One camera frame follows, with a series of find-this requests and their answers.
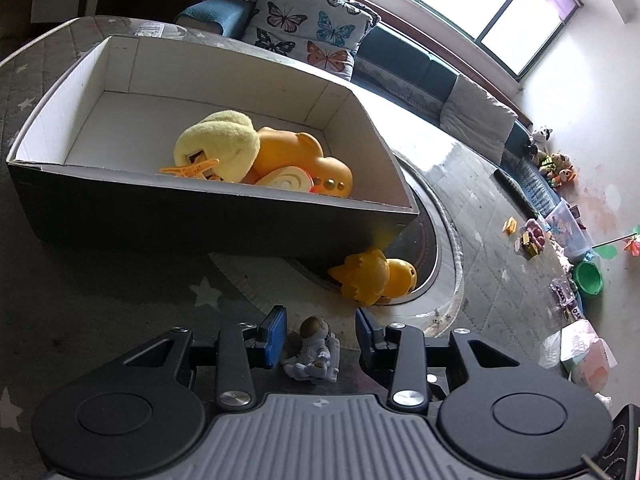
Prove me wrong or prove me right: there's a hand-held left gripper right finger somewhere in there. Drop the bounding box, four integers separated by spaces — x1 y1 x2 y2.
355 307 521 409

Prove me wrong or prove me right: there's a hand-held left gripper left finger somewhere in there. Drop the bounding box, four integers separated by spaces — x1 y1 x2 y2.
122 305 289 411

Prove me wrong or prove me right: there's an astronaut figurine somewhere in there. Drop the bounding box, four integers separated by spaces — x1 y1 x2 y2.
281 315 342 386

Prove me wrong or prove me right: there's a black cardboard box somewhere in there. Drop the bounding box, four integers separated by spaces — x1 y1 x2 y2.
6 34 420 261

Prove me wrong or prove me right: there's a clear plastic container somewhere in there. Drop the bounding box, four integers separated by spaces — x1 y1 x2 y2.
542 199 592 264

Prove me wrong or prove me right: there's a yellow duck toy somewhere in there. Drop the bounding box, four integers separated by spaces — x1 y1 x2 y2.
327 248 417 306

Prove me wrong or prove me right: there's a pink and white packet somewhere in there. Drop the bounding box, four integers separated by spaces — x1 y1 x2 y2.
542 318 620 392

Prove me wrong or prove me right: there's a grey quilted mattress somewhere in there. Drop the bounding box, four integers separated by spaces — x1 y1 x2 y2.
390 125 591 376

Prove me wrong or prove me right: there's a purple small toy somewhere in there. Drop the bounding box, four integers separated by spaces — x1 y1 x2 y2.
549 282 586 322

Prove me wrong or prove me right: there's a green plastic bowl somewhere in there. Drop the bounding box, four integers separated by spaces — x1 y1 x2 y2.
573 260 606 299

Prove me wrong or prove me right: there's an orange rubber duck toy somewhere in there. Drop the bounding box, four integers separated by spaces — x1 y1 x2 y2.
245 127 354 199

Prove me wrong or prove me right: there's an orange clothespin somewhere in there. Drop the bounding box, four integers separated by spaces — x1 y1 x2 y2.
159 158 221 180

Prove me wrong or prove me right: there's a small toy basket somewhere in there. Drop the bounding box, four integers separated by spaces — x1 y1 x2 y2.
516 219 551 261

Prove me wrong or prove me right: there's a colourful pinwheel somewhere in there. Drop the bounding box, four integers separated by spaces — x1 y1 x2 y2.
591 226 640 260

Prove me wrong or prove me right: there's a yellow plush toy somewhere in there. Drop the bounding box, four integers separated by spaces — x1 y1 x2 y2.
173 110 261 184

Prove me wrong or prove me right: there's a grey cushion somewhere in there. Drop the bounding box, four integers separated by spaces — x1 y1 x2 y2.
440 74 519 164

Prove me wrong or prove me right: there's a stuffed animals pile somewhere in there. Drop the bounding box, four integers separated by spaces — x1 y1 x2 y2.
533 152 578 189

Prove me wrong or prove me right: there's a black and white plush toy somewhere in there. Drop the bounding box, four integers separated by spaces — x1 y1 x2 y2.
525 127 553 157

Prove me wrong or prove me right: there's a dark green sofa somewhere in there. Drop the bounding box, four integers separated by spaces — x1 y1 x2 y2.
350 20 563 218

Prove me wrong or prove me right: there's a butterfly print pillow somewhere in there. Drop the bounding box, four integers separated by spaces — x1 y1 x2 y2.
241 0 382 81

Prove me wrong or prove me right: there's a blue folded blanket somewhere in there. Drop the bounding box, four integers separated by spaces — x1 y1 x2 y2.
175 0 256 39

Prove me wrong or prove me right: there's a window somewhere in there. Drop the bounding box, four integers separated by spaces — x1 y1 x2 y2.
345 0 585 81

